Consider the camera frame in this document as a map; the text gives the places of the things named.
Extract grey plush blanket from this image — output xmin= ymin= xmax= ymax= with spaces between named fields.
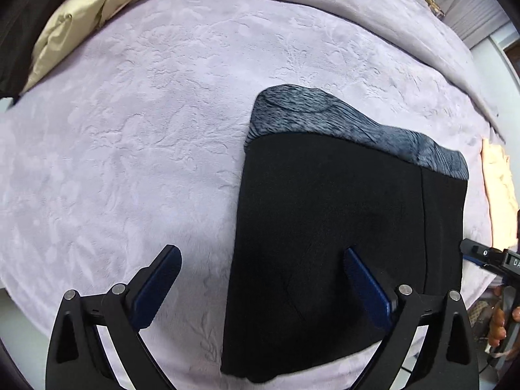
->
xmin=101 ymin=0 xmax=506 ymax=133

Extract person's right hand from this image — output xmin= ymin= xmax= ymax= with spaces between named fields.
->
xmin=487 ymin=283 xmax=520 ymax=350

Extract lavender embossed fleece blanket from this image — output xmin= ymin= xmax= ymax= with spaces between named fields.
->
xmin=0 ymin=0 xmax=504 ymax=390

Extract grey curtain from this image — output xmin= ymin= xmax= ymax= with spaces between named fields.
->
xmin=443 ymin=0 xmax=513 ymax=49

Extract peach cloth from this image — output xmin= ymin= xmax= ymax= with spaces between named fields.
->
xmin=481 ymin=138 xmax=520 ymax=249

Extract black garment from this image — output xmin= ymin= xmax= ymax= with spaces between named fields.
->
xmin=0 ymin=0 xmax=107 ymax=99

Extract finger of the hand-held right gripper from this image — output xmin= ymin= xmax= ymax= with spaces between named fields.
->
xmin=460 ymin=238 xmax=505 ymax=271

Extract black pants with grey lining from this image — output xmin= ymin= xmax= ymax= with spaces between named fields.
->
xmin=220 ymin=84 xmax=470 ymax=384

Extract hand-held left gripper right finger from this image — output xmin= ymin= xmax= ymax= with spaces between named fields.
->
xmin=344 ymin=247 xmax=480 ymax=390

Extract beige jacket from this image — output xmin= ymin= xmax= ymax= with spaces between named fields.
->
xmin=22 ymin=0 xmax=179 ymax=95

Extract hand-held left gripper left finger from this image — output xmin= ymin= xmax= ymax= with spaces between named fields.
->
xmin=45 ymin=244 xmax=183 ymax=390

